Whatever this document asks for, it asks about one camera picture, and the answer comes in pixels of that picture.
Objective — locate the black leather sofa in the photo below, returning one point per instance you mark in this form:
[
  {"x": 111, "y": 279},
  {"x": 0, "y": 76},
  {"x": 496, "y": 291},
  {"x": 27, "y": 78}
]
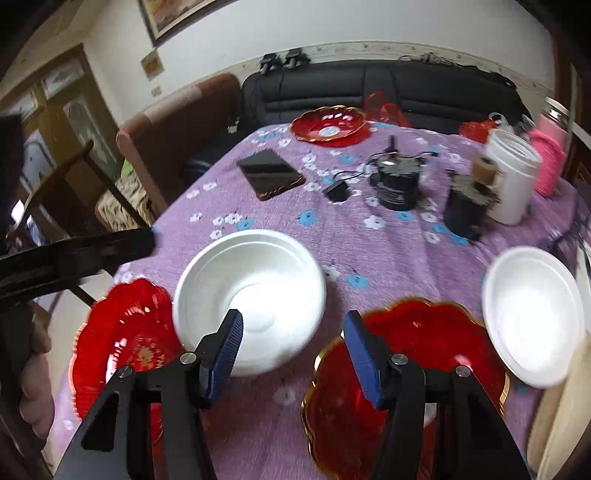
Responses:
[{"x": 332, "y": 87}]

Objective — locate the white foam plate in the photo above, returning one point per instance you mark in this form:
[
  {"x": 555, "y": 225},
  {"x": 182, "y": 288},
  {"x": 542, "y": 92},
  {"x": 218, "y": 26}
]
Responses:
[{"x": 531, "y": 300}]

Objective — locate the patterned blanket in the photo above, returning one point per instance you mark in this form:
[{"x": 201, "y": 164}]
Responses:
[{"x": 124, "y": 203}]

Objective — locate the pale wooden furniture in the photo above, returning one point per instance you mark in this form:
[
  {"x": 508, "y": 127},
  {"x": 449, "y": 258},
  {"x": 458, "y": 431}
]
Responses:
[{"x": 565, "y": 415}]

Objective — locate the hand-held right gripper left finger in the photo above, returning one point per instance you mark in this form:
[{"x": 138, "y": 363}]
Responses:
[{"x": 226, "y": 360}]

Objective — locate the white plastic jar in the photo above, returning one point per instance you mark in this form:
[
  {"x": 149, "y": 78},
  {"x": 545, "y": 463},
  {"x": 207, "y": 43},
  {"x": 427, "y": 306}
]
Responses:
[{"x": 517, "y": 184}]

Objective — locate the black power adapter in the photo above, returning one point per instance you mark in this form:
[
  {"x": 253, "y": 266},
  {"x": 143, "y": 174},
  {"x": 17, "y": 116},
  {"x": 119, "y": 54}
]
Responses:
[{"x": 336, "y": 191}]

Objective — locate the green cloth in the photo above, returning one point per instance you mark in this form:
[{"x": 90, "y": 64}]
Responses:
[{"x": 125, "y": 168}]

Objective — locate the clear plastic bag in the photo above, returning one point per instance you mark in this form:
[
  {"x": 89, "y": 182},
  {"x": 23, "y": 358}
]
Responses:
[{"x": 505, "y": 121}]

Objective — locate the wooden cabinet with glass doors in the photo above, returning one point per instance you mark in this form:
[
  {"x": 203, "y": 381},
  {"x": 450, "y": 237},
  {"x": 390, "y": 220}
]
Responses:
[{"x": 69, "y": 92}]

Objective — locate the large red gold-rimmed plate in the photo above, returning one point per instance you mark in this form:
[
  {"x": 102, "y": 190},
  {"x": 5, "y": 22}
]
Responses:
[{"x": 129, "y": 323}]

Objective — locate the small black device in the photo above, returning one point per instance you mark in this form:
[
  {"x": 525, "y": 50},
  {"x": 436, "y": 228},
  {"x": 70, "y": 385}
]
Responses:
[
  {"x": 270, "y": 63},
  {"x": 295, "y": 58}
]

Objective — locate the large white bowl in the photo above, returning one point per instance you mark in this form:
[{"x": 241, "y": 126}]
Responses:
[{"x": 258, "y": 263}]

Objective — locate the brown armchair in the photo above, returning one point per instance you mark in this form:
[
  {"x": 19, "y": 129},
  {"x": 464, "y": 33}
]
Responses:
[{"x": 184, "y": 120}]

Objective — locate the black tablet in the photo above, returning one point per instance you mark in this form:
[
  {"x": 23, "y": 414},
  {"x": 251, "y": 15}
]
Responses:
[{"x": 270, "y": 173}]

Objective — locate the dark wooden chair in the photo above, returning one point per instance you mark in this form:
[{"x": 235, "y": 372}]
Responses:
[{"x": 60, "y": 173}]

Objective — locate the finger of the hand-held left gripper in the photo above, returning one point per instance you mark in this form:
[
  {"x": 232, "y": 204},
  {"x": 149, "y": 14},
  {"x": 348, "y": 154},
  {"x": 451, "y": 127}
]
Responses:
[{"x": 101, "y": 254}]

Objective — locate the wall outlet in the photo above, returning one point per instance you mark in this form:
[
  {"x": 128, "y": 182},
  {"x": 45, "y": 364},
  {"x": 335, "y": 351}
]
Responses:
[{"x": 157, "y": 90}]

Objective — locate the purple floral tablecloth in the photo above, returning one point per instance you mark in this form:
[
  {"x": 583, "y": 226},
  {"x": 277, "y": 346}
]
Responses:
[{"x": 369, "y": 258}]

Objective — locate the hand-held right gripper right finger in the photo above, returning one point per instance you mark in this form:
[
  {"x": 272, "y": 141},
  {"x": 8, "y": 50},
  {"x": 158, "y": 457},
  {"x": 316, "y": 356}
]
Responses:
[{"x": 364, "y": 364}]

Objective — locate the red floral plate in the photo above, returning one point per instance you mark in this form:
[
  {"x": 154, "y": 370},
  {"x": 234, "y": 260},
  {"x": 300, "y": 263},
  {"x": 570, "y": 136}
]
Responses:
[{"x": 328, "y": 122}]

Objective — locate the person's left hand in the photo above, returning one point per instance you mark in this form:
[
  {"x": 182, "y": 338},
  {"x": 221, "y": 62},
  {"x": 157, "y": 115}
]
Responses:
[{"x": 39, "y": 392}]

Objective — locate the pink sleeved bottle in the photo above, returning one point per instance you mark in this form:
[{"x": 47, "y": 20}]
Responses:
[{"x": 549, "y": 161}]

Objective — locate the framed painting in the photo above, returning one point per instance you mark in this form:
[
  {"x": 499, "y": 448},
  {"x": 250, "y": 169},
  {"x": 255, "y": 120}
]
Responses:
[{"x": 180, "y": 14}]

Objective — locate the brown tape roll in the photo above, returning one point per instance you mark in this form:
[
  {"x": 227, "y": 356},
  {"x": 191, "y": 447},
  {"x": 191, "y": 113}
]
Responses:
[{"x": 485, "y": 168}]

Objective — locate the red plastic bag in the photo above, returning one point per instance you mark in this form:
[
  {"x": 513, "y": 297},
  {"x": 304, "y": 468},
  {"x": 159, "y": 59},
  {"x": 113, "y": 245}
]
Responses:
[
  {"x": 475, "y": 130},
  {"x": 385, "y": 110}
]

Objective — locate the yellow wall sticker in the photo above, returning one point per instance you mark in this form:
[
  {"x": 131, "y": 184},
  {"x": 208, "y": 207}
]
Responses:
[{"x": 152, "y": 65}]

